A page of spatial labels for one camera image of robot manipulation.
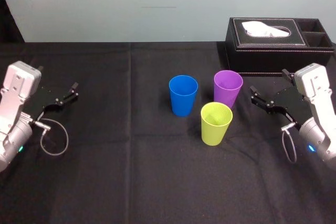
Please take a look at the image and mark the thin right gripper cable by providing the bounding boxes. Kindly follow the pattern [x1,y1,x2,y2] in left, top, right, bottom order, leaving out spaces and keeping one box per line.
[280,123,299,164]

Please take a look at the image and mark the dark panel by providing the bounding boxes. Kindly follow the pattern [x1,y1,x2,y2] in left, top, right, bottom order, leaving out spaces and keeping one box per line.
[0,0,26,43]

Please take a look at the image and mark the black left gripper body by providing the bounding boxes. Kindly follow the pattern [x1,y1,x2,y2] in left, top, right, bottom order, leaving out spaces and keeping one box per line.
[24,86,62,124]

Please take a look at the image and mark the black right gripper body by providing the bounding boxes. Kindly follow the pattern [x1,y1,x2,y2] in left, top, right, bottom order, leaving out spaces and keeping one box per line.
[272,83,315,131]

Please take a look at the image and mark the blue plastic cup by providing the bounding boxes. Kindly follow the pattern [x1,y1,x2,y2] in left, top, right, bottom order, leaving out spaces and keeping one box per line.
[169,74,198,117]

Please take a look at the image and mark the thin gripper cable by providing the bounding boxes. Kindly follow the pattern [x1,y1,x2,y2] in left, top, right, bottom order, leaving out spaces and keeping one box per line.
[31,118,70,156]
[280,123,299,164]

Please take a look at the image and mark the green plastic cup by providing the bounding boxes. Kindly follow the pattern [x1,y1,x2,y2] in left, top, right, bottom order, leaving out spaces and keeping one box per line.
[201,102,234,146]

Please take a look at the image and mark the purple plastic cup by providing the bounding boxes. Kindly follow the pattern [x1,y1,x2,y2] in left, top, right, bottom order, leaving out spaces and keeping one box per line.
[213,70,244,111]

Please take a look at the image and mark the white tissue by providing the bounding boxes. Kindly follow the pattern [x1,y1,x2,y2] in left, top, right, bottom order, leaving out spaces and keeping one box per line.
[241,21,292,38]

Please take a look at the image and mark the thin left gripper cable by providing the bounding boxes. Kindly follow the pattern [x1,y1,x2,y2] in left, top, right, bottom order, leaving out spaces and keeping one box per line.
[31,118,70,156]

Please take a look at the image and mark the black leather tissue box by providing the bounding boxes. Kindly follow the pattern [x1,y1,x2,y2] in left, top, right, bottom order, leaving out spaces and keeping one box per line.
[224,17,335,74]

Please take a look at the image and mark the black table cloth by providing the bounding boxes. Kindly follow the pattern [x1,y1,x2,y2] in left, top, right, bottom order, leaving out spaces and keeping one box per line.
[0,40,336,224]

